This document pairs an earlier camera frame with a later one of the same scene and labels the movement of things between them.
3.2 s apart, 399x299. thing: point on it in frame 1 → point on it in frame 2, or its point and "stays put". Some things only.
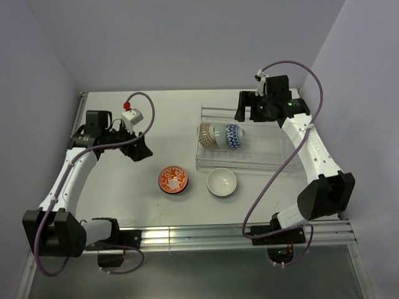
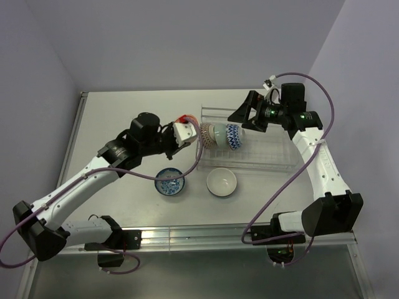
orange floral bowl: (173, 179) → (186, 118)
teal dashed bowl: (218, 133) stays put
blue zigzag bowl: (233, 138) stays put
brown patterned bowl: (202, 132) stays put
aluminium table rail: (326, 233) stays put
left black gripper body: (117, 137) → (165, 141)
